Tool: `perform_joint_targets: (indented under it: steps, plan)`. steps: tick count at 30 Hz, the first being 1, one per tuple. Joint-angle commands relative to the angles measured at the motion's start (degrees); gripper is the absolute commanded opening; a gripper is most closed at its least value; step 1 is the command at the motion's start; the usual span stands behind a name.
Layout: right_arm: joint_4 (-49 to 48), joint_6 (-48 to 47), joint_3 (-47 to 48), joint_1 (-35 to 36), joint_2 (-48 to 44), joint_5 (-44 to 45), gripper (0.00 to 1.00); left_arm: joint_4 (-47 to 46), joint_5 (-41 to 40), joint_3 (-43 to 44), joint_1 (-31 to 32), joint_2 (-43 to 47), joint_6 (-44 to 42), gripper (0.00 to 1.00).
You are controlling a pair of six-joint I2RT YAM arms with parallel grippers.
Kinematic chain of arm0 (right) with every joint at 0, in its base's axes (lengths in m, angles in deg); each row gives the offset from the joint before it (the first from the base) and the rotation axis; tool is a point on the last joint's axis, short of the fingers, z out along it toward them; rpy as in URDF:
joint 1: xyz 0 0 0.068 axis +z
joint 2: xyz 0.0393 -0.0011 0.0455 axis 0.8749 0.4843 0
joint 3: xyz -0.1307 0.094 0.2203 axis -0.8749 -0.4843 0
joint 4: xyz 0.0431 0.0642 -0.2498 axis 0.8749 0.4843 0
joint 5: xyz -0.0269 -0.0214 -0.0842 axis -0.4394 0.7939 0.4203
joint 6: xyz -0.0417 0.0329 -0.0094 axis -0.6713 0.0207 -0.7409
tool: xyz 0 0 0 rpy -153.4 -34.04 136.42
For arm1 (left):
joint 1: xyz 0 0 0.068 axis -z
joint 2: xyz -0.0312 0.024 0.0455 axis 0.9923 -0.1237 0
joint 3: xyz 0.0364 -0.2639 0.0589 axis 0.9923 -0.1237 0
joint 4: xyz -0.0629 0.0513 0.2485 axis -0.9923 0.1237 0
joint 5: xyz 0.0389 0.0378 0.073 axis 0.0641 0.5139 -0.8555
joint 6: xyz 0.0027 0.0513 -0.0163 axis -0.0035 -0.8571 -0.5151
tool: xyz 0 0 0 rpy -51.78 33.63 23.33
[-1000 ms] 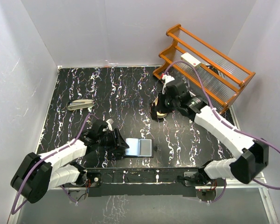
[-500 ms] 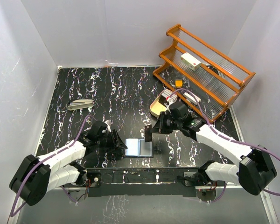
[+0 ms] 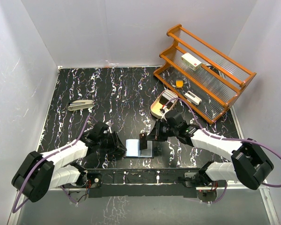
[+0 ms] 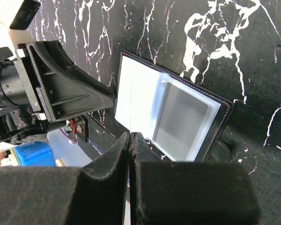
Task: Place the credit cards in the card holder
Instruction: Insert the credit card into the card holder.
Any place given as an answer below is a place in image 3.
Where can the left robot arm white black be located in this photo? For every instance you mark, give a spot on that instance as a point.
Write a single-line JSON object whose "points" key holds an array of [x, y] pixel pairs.
{"points": [[41, 172]]}

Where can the white red small box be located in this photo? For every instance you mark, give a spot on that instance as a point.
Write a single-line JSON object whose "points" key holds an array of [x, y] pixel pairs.
{"points": [[192, 62]]}

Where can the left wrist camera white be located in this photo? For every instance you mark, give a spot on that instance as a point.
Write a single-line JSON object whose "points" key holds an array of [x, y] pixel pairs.
{"points": [[109, 123]]}

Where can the beige oval card tray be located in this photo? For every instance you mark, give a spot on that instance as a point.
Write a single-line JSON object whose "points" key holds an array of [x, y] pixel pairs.
{"points": [[159, 103]]}

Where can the white small device on shelf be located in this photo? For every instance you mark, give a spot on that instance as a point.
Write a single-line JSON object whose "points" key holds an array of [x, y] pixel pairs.
{"points": [[192, 98]]}

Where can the beige grey stapler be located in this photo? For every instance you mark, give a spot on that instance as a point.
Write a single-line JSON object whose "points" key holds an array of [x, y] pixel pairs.
{"points": [[80, 105]]}

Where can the black VIP card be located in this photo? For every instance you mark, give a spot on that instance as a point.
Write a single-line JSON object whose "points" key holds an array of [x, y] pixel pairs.
{"points": [[143, 141]]}

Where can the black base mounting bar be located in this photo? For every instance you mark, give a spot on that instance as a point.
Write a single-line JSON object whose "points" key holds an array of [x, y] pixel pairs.
{"points": [[141, 182]]}

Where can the orange wooden shelf rack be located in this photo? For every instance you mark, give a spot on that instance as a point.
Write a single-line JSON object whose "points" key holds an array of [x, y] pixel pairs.
{"points": [[219, 81]]}

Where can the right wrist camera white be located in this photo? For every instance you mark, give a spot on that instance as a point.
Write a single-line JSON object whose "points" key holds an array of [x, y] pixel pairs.
{"points": [[163, 111]]}

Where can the black leather card holder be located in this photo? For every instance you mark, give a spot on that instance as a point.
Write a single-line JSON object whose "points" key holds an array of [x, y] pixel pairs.
{"points": [[133, 149]]}

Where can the orange small container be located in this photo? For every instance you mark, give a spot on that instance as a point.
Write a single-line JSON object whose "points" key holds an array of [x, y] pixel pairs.
{"points": [[179, 84]]}

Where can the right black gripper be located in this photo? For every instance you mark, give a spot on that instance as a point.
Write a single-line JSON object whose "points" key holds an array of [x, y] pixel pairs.
{"points": [[154, 134]]}

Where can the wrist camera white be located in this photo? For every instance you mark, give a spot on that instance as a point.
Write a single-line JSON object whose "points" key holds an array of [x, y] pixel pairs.
{"points": [[163, 111], [109, 123]]}

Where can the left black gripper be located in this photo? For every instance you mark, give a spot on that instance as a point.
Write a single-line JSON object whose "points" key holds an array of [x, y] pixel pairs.
{"points": [[120, 146]]}

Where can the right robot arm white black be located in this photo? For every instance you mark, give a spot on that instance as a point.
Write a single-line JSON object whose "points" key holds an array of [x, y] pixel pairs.
{"points": [[247, 162]]}

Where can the stack of credit cards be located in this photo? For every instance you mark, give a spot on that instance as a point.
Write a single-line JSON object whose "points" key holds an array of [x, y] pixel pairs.
{"points": [[168, 94]]}

